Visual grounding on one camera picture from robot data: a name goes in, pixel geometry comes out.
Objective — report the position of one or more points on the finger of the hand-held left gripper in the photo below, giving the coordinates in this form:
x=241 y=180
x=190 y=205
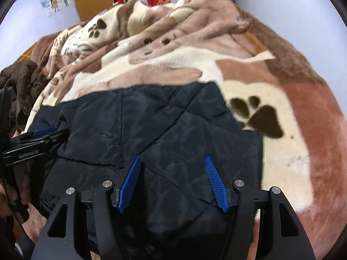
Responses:
x=55 y=136
x=43 y=131

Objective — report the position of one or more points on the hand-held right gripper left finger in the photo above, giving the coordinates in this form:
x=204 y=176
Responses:
x=130 y=184

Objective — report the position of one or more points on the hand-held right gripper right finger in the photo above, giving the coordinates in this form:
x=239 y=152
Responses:
x=217 y=184

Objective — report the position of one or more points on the black puffer jacket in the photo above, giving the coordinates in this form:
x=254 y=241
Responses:
x=151 y=130

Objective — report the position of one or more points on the person's left hand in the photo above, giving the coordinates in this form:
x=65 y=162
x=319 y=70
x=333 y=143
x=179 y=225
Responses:
x=27 y=192

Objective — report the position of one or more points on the brown puffer jacket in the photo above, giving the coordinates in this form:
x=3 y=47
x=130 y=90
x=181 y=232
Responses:
x=25 y=86

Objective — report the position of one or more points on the paw print fleece blanket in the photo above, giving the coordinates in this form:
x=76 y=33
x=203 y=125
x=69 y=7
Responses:
x=211 y=59

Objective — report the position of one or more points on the red plush hat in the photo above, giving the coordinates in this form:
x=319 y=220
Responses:
x=119 y=1

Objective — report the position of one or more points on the red gift box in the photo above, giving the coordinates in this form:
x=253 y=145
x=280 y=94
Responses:
x=160 y=0

